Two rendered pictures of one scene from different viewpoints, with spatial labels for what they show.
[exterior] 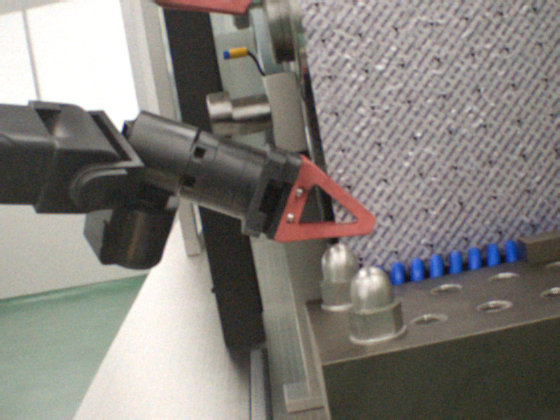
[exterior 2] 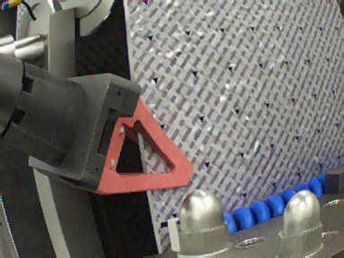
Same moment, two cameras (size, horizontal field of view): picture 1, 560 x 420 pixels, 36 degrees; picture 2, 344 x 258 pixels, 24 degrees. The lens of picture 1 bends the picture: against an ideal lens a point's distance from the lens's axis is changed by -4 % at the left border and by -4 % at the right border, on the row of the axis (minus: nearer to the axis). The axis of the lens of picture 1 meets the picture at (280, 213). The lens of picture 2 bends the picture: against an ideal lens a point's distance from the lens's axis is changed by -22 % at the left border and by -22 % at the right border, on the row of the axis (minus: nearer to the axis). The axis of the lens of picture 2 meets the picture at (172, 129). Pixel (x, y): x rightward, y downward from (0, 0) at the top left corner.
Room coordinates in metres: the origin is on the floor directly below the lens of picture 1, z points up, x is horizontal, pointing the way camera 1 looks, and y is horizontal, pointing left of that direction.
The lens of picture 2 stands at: (0.15, 0.26, 1.18)
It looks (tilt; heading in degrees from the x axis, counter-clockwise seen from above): 7 degrees down; 329
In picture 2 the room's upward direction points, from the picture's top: 8 degrees counter-clockwise
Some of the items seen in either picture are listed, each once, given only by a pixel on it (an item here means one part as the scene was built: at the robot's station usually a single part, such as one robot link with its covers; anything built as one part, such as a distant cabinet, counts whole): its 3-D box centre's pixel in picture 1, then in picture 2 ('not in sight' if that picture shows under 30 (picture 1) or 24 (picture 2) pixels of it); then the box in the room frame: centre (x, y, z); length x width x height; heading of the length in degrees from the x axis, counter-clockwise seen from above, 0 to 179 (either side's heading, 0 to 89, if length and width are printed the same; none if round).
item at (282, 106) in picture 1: (287, 244); (50, 202); (0.79, 0.00, 1.05); 0.06 x 0.05 x 0.31; 91
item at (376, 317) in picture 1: (373, 301); (301, 225); (0.53, -0.05, 1.05); 0.04 x 0.04 x 0.04
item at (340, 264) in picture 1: (341, 274); (202, 223); (0.63, -0.04, 1.05); 0.04 x 0.04 x 0.04
